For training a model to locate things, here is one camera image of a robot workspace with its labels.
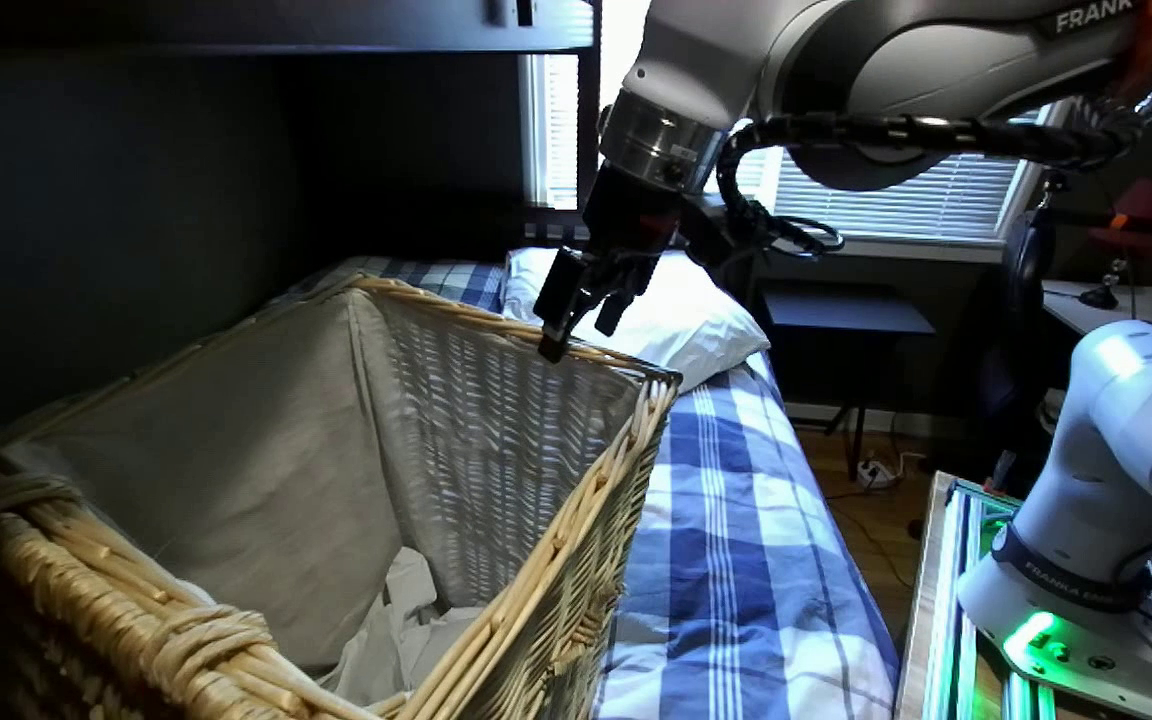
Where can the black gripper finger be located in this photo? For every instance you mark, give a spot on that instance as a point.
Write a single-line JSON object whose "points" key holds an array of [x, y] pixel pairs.
{"points": [[618, 301], [557, 315]]}

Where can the brown wicker basket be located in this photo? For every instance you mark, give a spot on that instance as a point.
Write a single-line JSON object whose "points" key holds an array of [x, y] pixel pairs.
{"points": [[577, 534]]}

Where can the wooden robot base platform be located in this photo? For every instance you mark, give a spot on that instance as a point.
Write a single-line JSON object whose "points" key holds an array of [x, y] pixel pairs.
{"points": [[931, 612]]}

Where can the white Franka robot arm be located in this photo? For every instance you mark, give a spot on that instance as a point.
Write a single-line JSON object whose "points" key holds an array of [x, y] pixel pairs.
{"points": [[870, 53]]}

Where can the blue plaid bed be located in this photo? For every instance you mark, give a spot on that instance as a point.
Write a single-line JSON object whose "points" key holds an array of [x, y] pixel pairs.
{"points": [[749, 560]]}

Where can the beige fabric basket liner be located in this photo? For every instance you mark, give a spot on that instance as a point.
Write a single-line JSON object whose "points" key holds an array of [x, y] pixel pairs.
{"points": [[256, 454]]}

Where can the small black side table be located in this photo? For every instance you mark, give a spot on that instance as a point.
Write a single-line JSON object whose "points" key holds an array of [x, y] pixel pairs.
{"points": [[848, 315]]}

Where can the white window blinds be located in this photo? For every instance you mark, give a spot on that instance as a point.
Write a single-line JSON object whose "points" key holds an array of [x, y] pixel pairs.
{"points": [[909, 203]]}

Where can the white plug on floor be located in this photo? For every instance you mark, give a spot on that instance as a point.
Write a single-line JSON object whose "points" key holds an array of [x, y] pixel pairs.
{"points": [[873, 468]]}

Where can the white crumpled cloth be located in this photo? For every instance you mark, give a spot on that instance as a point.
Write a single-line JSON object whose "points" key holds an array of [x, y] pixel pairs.
{"points": [[400, 626]]}

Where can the dark wooden shelf unit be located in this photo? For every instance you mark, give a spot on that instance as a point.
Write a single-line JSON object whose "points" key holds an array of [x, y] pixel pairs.
{"points": [[136, 174]]}

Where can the white desk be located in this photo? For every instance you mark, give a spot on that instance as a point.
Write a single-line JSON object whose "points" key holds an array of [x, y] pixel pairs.
{"points": [[1118, 305]]}

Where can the red desk object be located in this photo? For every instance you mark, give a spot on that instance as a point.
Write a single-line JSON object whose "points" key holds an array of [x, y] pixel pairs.
{"points": [[1141, 215]]}

